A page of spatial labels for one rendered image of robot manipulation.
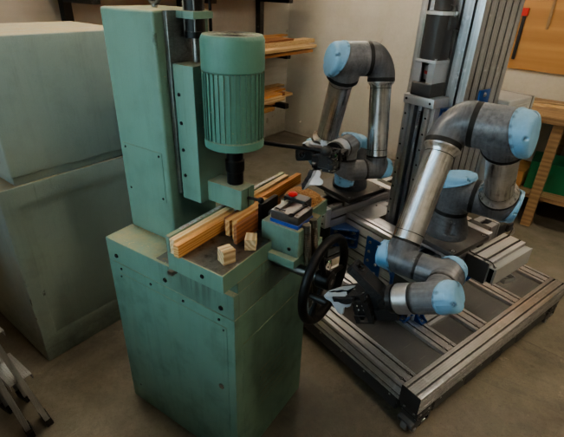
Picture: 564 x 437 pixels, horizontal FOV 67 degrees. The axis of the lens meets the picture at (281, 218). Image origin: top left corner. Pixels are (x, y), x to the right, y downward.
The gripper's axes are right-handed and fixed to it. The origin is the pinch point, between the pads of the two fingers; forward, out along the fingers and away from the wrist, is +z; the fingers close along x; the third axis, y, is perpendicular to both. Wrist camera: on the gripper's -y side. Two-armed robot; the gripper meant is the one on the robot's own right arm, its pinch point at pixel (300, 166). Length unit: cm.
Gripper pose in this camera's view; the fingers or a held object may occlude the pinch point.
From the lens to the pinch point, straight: 134.8
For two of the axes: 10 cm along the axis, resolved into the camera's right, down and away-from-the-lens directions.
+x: 0.0, 9.0, 4.4
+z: -5.5, 3.7, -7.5
